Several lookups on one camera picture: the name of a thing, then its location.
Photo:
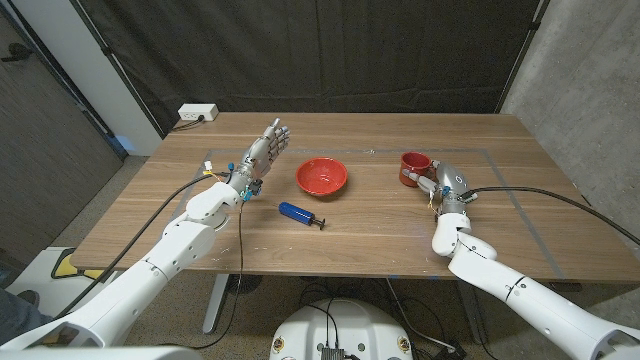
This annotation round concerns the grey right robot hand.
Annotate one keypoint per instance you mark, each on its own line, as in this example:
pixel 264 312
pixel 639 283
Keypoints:
pixel 452 180

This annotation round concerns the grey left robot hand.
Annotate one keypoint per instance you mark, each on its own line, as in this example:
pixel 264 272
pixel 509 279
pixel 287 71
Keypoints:
pixel 262 155

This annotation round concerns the red speckled enamel cup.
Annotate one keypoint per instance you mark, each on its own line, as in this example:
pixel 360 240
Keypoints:
pixel 415 164

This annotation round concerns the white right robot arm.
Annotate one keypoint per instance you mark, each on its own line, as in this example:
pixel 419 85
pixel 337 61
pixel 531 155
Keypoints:
pixel 500 280

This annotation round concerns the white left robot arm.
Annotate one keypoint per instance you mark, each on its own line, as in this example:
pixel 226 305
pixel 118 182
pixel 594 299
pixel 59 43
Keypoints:
pixel 185 240

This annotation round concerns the red speckled enamel bowl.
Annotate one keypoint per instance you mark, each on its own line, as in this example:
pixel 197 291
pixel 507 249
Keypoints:
pixel 321 176

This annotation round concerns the small blue air pump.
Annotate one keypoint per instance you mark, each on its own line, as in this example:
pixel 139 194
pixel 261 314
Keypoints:
pixel 295 212

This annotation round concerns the white power strip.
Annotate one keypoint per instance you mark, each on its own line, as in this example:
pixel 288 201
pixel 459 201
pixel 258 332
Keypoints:
pixel 198 111

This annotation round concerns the black backdrop curtain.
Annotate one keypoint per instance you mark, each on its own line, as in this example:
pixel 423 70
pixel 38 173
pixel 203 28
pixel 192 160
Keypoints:
pixel 310 55

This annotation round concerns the black round floor object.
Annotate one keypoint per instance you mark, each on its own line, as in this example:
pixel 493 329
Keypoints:
pixel 245 284

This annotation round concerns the grey table leg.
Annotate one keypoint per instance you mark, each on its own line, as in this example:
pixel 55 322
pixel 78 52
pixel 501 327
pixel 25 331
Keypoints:
pixel 475 320

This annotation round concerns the black backdrop stand pole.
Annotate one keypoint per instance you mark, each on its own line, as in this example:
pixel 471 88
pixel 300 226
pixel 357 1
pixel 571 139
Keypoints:
pixel 120 70
pixel 522 55

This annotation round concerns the white table leg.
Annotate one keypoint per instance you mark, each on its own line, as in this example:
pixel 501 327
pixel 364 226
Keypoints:
pixel 216 302

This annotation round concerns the black power adapter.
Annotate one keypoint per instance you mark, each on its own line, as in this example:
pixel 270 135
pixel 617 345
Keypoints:
pixel 452 351

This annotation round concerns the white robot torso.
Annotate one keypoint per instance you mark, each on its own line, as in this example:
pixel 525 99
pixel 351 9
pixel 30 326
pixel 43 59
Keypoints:
pixel 345 330

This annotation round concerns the black torso connector box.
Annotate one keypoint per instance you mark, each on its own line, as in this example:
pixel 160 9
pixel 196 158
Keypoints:
pixel 332 353

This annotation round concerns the person in blue jeans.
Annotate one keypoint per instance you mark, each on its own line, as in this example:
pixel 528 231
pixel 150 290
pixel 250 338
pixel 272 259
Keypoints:
pixel 17 315

